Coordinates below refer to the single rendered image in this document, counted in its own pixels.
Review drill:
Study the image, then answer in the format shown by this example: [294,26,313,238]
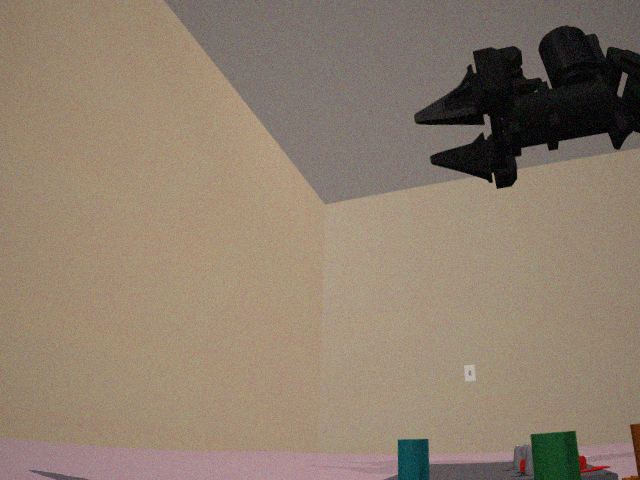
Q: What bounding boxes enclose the red curved arrow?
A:
[581,466,611,473]

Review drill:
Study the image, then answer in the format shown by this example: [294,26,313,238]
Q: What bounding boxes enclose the red gear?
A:
[520,456,587,473]

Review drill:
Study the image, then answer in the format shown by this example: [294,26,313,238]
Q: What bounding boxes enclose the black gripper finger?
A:
[414,65,485,125]
[430,132,492,183]

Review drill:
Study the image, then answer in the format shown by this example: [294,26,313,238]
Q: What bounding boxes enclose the orange gear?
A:
[622,423,640,480]

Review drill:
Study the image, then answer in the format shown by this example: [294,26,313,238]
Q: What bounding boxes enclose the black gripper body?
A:
[473,47,569,189]

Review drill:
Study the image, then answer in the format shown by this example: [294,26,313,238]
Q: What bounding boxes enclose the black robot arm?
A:
[499,25,640,150]

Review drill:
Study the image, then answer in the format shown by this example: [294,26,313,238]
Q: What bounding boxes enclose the green gear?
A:
[531,431,582,480]

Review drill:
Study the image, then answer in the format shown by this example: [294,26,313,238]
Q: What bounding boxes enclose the teal gear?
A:
[397,439,430,480]

